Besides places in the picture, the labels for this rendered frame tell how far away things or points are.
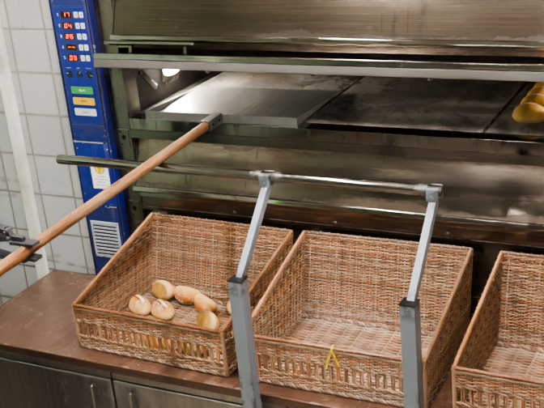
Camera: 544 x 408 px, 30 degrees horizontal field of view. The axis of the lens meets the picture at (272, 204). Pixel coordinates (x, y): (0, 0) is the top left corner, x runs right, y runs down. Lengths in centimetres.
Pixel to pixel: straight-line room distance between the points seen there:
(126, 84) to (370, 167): 88
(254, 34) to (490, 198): 85
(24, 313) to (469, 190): 156
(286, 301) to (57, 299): 89
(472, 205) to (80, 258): 153
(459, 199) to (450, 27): 51
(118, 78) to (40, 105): 37
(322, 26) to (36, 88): 113
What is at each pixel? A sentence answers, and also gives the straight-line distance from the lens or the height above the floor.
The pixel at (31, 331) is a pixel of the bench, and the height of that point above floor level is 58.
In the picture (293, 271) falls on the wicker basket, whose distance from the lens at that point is 317.
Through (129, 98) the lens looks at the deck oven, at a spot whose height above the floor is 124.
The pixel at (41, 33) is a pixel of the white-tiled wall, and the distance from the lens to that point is 356.
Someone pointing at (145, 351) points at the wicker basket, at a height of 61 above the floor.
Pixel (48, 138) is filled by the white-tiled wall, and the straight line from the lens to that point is 368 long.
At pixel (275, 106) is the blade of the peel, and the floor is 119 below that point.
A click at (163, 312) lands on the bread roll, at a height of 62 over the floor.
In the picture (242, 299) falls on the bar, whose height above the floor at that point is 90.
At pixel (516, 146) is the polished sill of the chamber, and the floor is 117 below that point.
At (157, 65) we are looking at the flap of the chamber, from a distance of 314.
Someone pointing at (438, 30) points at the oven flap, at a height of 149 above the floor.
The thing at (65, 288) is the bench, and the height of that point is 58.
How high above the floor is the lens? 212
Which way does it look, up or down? 22 degrees down
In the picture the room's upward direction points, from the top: 6 degrees counter-clockwise
